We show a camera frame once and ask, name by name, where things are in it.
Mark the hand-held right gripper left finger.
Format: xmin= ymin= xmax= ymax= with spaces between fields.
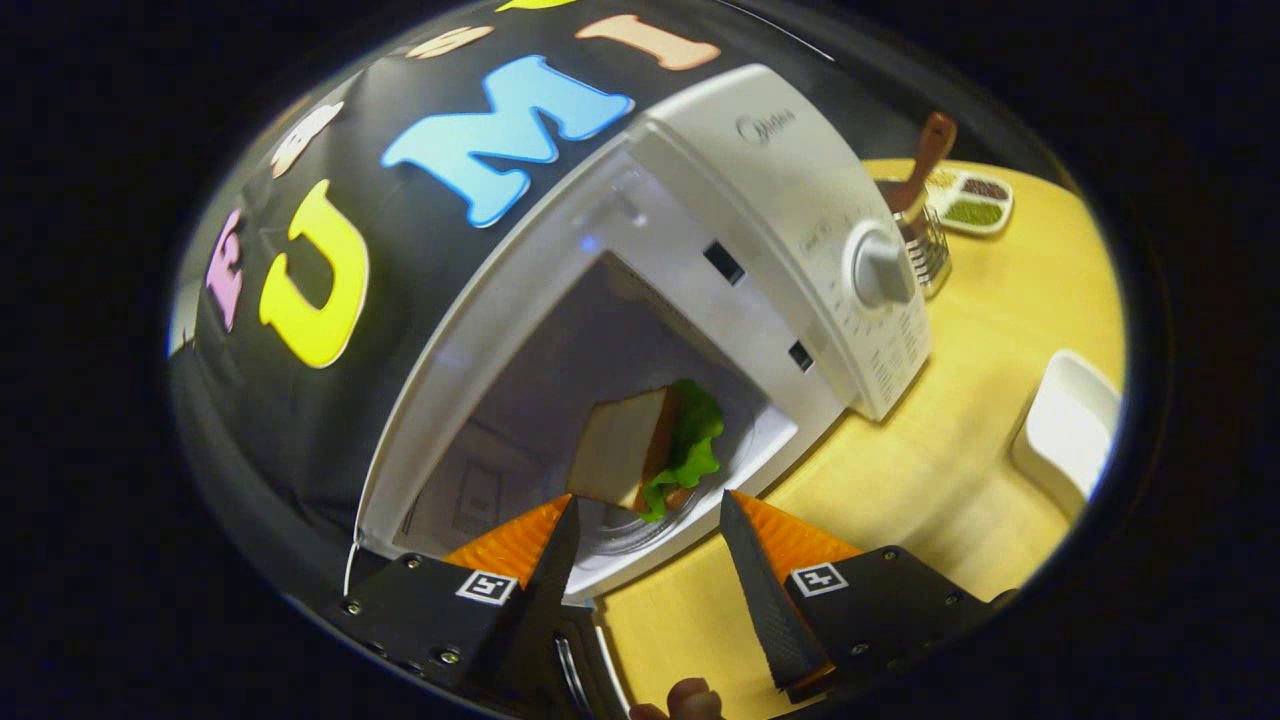
xmin=325 ymin=493 xmax=583 ymax=701

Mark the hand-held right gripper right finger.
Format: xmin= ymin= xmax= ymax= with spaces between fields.
xmin=718 ymin=488 xmax=1016 ymax=703

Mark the sandwich with lettuce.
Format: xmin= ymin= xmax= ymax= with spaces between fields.
xmin=568 ymin=378 xmax=725 ymax=523

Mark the white microwave oven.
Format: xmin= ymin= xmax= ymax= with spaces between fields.
xmin=345 ymin=63 xmax=933 ymax=720

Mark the white rectangular tray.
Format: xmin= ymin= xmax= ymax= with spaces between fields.
xmin=1010 ymin=350 xmax=1123 ymax=521

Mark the white divided plate with beans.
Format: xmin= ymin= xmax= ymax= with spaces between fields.
xmin=925 ymin=166 xmax=1015 ymax=237

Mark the wooden spoon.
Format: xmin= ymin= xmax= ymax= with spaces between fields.
xmin=885 ymin=112 xmax=958 ymax=226

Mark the wire mesh basket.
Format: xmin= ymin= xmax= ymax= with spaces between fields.
xmin=875 ymin=178 xmax=953 ymax=299

